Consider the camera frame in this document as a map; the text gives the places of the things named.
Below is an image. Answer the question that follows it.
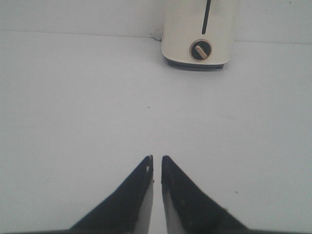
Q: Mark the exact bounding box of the white two-slot toaster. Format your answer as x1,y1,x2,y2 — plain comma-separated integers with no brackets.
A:
161,0,240,70

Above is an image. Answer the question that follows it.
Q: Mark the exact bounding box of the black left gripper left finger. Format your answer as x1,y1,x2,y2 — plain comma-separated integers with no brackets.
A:
67,155,154,231

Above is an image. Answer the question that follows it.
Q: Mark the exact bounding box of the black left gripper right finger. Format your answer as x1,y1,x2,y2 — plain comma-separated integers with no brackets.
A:
161,155,249,231

